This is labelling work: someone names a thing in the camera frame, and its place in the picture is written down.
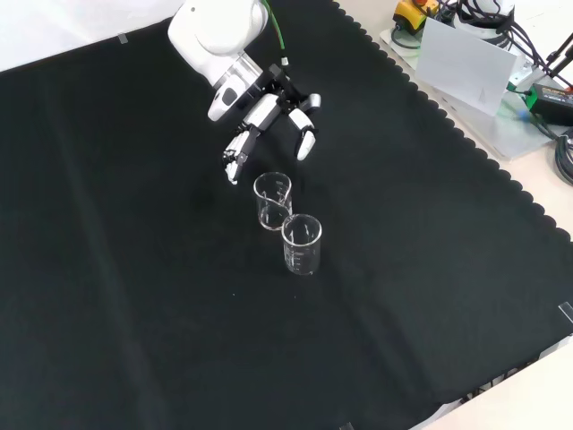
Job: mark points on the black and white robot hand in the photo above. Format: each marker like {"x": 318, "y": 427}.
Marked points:
{"x": 264, "y": 109}

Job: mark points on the clear glass beaker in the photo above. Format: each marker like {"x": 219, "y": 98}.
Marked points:
{"x": 268, "y": 215}
{"x": 302, "y": 260}

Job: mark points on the small clear cloth clip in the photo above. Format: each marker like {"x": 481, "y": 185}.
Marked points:
{"x": 567, "y": 312}
{"x": 122, "y": 39}
{"x": 347, "y": 426}

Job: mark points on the yellow stop button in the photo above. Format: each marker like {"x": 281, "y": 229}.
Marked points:
{"x": 409, "y": 15}

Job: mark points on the black bench cloth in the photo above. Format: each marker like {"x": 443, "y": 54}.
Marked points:
{"x": 134, "y": 269}

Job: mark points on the pale board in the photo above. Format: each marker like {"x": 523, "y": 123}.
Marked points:
{"x": 465, "y": 67}

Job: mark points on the black power adapter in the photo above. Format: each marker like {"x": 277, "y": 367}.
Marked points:
{"x": 553, "y": 103}

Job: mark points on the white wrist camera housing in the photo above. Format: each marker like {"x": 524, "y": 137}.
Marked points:
{"x": 220, "y": 105}

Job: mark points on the grey metal base plate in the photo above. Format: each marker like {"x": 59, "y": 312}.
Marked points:
{"x": 506, "y": 134}

